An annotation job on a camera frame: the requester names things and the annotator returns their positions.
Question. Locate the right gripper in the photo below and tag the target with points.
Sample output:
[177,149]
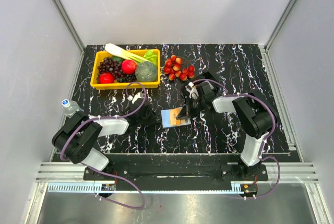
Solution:
[183,114]

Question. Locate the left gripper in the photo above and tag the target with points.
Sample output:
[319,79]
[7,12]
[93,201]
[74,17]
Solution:
[154,118]

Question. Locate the black card holder wallet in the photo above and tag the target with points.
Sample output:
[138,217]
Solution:
[165,119]

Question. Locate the black card box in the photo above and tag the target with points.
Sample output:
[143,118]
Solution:
[206,76]

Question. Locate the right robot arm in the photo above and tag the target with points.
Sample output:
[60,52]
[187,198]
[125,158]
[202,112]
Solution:
[256,117]

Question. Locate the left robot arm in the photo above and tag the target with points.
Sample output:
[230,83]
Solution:
[77,137]

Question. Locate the green cantaloupe melon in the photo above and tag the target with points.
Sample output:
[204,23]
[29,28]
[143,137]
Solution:
[146,72]

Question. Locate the red cherry bunch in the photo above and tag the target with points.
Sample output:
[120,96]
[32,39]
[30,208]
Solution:
[177,67]

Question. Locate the red apple upper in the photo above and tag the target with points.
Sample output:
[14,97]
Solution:
[128,66]

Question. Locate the red apple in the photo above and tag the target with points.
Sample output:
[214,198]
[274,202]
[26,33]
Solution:
[106,78]
[128,66]

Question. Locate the red apple lower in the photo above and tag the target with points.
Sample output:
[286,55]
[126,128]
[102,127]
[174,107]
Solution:
[106,78]

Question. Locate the yellow plastic basket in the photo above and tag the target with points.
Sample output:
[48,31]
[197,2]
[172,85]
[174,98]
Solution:
[100,55]

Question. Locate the green lettuce leaf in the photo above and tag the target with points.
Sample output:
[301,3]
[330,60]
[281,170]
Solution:
[151,56]

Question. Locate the green avocado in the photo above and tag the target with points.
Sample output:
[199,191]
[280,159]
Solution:
[117,59]

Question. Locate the purple grape bunch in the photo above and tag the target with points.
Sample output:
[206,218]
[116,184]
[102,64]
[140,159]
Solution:
[108,66]

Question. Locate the plastic water bottle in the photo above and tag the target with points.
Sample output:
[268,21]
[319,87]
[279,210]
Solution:
[70,107]

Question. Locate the white green leek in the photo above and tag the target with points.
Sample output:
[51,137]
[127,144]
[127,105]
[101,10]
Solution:
[122,53]

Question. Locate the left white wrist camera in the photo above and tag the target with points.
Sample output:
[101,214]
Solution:
[137,99]

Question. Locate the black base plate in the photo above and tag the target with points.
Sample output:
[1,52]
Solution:
[184,172]

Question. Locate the aluminium frame rail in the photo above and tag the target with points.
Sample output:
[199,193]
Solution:
[290,172]

